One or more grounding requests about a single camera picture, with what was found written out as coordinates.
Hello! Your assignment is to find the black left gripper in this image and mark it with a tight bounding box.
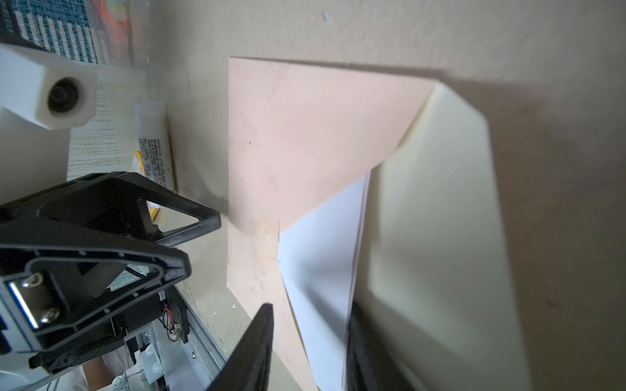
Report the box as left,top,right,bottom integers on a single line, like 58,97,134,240
1,172,221,374

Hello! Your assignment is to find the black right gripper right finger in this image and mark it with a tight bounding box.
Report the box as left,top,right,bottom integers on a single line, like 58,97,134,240
346,301,414,391

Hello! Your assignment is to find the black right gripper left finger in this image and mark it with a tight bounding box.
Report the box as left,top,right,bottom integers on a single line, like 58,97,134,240
206,303,274,391

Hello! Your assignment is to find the pink envelope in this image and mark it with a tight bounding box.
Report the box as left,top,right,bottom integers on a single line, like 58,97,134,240
227,58,531,390

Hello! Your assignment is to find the white letter paper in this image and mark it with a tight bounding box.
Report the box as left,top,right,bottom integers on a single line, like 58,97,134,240
278,174,370,390

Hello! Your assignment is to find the colourful marker pack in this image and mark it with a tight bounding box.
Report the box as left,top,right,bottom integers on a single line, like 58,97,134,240
84,0,132,68

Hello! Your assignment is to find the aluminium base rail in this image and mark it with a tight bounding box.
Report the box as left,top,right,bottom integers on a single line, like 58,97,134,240
97,287,231,391

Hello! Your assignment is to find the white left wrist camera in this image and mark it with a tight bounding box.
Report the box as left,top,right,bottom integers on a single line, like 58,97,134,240
1,44,98,204

